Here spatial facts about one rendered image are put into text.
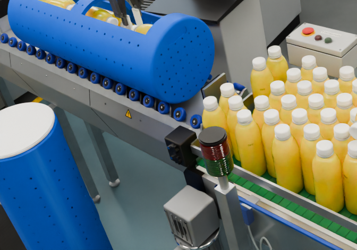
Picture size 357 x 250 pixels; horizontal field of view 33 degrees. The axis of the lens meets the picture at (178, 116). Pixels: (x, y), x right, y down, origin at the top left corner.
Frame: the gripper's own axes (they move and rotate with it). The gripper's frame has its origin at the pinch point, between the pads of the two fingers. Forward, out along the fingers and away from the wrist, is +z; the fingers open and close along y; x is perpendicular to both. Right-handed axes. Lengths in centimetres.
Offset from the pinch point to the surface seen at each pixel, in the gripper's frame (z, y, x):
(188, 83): 17.9, 0.6, 21.2
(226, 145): -5, 35, 73
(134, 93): 21.8, 10.0, 3.0
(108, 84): 22.5, 10.5, -10.9
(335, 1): 119, -220, -75
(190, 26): 0.2, -5.7, 21.3
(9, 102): 99, -8, -168
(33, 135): 15.5, 47.0, -1.4
